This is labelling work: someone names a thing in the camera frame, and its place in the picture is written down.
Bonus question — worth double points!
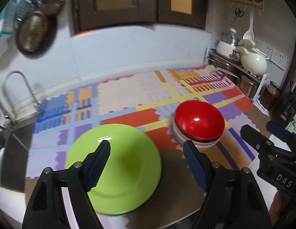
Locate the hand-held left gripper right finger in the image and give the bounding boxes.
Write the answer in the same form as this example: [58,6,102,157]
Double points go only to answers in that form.
[183,140,272,229]

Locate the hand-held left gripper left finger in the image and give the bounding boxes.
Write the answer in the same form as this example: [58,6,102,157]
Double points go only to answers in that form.
[22,140,111,229]

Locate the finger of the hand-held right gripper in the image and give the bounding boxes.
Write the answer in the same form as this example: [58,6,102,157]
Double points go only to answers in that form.
[267,120,293,144]
[240,124,296,160]

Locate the white bowl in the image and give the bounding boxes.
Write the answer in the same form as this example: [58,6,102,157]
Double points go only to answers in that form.
[172,119,220,151]

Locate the pink bowl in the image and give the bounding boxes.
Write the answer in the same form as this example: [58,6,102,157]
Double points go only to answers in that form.
[173,122,223,147]

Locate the green plate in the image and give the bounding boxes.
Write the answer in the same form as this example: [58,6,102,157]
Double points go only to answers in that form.
[64,123,162,215]

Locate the red and black bowl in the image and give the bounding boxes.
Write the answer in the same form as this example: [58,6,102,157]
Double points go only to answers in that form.
[174,101,225,142]

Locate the person's right forearm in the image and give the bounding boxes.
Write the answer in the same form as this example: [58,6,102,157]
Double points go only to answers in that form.
[269,188,294,229]

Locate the green dish soap bottle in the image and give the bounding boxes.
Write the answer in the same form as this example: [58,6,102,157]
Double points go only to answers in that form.
[284,107,296,134]

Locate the black knife block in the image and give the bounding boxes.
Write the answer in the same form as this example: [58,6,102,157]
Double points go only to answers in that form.
[272,86,296,124]

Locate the glass jar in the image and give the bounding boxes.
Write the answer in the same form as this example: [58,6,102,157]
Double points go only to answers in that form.
[260,81,281,111]

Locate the white plastic rack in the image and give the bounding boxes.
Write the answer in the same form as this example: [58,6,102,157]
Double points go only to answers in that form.
[254,73,273,111]

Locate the steel pot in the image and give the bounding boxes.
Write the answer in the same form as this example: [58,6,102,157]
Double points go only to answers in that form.
[237,75,260,98]
[213,60,241,84]

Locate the metal pot rack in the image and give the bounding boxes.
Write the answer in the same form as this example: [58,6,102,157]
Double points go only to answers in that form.
[208,51,263,98]

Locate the cream ceramic kettle pot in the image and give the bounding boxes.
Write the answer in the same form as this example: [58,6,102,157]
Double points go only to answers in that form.
[235,39,268,76]

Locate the colourful patchwork mat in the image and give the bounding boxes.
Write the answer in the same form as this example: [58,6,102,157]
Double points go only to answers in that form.
[24,68,256,222]

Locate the steel sink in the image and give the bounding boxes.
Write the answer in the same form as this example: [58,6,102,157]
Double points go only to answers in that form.
[0,122,35,192]

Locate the white pot with glass lid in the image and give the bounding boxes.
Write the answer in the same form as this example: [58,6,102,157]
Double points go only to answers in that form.
[216,28,241,58]

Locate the thin gooseneck faucet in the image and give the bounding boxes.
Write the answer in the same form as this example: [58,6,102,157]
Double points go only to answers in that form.
[2,71,41,115]

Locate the white rice spoon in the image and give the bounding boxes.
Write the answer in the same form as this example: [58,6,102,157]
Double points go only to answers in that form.
[242,11,256,41]

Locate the chrome kitchen faucet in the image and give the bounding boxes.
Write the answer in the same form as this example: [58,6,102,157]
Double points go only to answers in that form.
[0,93,14,130]

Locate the black scissors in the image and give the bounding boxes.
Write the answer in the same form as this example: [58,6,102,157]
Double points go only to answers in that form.
[232,7,244,23]

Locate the dark frying pan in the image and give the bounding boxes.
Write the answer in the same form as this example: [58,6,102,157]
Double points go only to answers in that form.
[16,12,57,57]

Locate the green and white box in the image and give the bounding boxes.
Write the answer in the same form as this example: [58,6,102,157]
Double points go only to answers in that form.
[0,0,20,50]

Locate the brass ladle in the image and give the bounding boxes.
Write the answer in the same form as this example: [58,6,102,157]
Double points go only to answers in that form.
[41,0,66,17]

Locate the dark wooden window frame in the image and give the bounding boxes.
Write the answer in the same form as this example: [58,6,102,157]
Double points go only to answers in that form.
[71,0,208,37]

